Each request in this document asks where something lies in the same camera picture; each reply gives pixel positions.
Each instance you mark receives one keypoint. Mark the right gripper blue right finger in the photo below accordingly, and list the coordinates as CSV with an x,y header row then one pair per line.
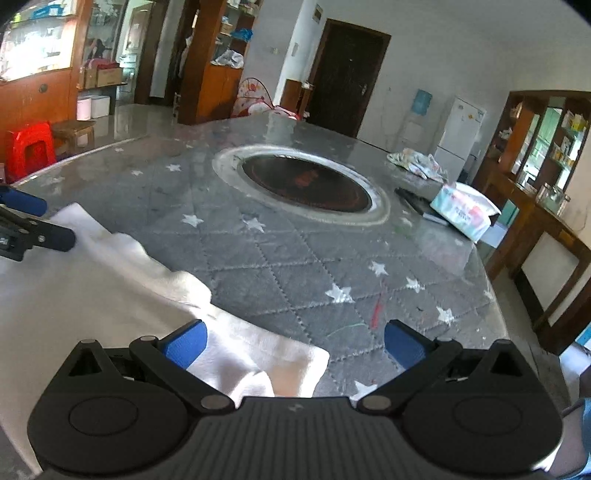
x,y
423,360

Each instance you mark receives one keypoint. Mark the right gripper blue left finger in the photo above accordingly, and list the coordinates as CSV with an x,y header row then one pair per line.
x,y
165,362

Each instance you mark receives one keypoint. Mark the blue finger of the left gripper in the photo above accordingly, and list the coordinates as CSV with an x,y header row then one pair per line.
x,y
22,202
51,236

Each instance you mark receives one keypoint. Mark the white cream garment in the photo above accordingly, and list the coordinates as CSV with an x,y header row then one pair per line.
x,y
109,289

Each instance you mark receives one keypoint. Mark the red plastic stool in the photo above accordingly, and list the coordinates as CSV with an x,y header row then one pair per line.
x,y
29,150

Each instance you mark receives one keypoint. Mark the grey star quilted table cover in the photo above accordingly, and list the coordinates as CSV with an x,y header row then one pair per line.
x,y
332,286

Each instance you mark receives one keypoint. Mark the tissue box pastel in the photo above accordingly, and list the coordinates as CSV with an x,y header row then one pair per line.
x,y
465,208

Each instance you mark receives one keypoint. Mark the wooden side table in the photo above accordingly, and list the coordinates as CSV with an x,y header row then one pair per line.
x,y
548,263

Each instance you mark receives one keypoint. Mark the floral crumpled cloth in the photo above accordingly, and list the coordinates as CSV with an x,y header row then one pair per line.
x,y
423,166

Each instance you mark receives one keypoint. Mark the round black induction cooktop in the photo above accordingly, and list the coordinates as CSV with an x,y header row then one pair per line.
x,y
304,184

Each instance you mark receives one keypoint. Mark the white refrigerator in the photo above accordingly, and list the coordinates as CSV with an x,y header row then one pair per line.
x,y
456,137

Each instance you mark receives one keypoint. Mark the polka dot play tent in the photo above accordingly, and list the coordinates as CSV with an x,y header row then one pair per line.
x,y
253,98

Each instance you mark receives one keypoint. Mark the wooden display cabinet right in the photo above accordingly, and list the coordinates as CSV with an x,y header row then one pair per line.
x,y
539,138

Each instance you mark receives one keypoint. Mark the wooden shelf cabinet left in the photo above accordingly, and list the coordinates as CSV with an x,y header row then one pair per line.
x,y
215,58

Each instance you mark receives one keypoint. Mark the dark wooden door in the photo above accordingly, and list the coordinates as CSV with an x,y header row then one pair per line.
x,y
344,74

